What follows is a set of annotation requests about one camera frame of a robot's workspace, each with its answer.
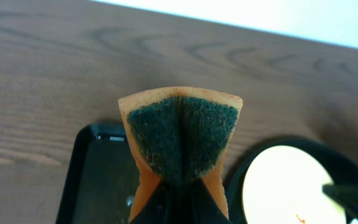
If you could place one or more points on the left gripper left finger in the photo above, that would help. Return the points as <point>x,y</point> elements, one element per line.
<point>160,208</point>

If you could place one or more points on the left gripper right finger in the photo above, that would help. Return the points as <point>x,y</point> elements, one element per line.
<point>197,206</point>

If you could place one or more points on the light blue plate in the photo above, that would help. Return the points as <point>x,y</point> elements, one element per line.
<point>354,221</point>

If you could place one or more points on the orange green scrub sponge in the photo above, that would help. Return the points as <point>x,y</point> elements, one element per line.
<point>178,135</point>

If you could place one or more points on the yellow plate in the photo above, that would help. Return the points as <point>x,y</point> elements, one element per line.
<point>284,185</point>

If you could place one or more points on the black round tray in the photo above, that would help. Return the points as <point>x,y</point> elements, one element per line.
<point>340,168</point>

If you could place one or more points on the black rectangular tray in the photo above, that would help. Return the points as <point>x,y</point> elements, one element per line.
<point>102,177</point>

